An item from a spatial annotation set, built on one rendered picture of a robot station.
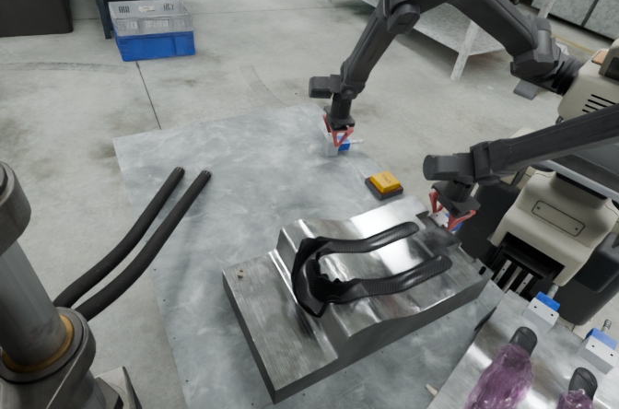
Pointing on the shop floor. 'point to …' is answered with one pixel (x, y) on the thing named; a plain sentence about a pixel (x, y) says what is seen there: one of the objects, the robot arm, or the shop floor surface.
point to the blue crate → (155, 45)
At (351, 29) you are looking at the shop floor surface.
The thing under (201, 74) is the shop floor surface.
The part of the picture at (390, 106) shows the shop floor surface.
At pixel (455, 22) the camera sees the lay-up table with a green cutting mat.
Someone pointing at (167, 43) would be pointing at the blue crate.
